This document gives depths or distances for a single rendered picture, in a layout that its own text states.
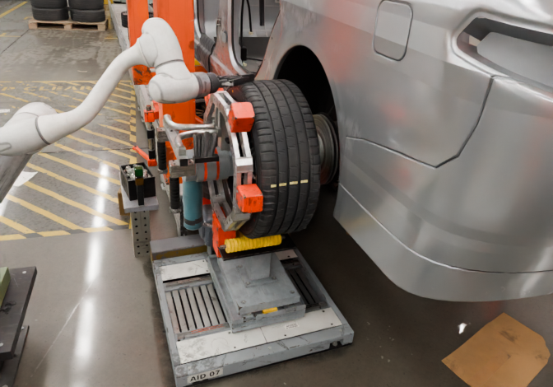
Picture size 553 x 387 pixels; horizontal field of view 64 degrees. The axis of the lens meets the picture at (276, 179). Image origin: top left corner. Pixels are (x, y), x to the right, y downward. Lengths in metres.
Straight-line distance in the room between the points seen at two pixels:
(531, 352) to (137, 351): 1.87
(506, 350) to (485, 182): 1.48
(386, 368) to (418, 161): 1.22
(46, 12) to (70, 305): 8.24
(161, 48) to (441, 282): 1.13
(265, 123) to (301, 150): 0.16
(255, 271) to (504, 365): 1.23
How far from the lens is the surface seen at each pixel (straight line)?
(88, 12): 10.12
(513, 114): 1.13
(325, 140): 1.96
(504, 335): 2.63
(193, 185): 1.97
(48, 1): 10.21
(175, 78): 1.54
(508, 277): 1.41
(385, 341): 2.36
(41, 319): 2.51
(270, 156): 1.57
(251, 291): 2.15
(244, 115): 1.56
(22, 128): 1.70
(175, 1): 2.14
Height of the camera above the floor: 1.64
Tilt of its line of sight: 27 degrees down
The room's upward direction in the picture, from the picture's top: 4 degrees clockwise
